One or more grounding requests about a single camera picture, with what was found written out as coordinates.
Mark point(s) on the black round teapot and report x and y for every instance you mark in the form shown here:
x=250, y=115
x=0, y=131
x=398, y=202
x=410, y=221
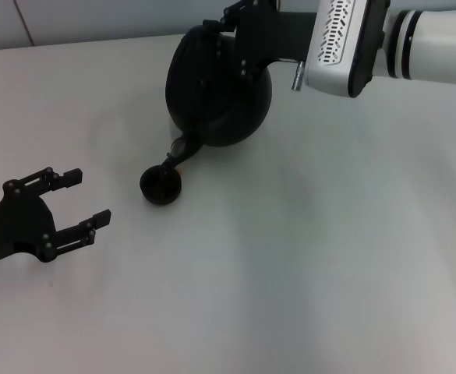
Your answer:
x=220, y=105

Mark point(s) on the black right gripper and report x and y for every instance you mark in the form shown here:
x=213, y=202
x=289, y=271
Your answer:
x=274, y=37

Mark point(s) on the small dark teacup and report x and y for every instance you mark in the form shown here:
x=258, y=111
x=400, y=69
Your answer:
x=159, y=191

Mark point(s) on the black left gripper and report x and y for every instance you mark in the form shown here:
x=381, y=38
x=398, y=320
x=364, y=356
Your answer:
x=21, y=226

